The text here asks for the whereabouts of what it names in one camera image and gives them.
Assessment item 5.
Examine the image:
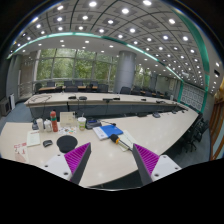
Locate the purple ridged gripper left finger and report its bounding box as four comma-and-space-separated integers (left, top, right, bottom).
44, 142, 92, 185

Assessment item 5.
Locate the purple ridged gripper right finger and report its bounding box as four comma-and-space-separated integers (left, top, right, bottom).
131, 143, 182, 186

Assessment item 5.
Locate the black round mouse pad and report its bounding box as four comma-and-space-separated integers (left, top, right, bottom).
57, 135, 78, 153

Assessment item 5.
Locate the black computer mouse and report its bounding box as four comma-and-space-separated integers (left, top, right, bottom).
43, 140, 53, 147

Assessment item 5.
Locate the white booklet under microphone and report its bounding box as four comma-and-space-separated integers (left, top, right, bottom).
118, 130, 137, 152

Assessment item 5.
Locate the white paper cup green sleeve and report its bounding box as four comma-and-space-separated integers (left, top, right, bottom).
78, 117, 86, 131

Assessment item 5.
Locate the white name card stand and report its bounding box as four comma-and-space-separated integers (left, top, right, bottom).
60, 112, 76, 127

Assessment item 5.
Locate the blue folder notebook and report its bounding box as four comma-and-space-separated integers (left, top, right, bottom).
100, 125, 123, 138

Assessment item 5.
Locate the white plastic bottle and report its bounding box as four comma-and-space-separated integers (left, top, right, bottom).
44, 119, 52, 132

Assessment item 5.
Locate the white paper sheet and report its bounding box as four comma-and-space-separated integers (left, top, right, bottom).
27, 130, 40, 147

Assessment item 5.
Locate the red orange drink bottle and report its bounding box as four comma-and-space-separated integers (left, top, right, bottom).
50, 111, 58, 132

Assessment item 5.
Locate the long curved conference desk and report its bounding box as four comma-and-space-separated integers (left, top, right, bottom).
25, 93, 185, 118

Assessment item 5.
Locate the red white leaflet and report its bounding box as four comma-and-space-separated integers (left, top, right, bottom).
14, 143, 29, 163

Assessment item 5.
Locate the grey round pillar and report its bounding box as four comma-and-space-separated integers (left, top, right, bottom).
113, 51, 136, 93

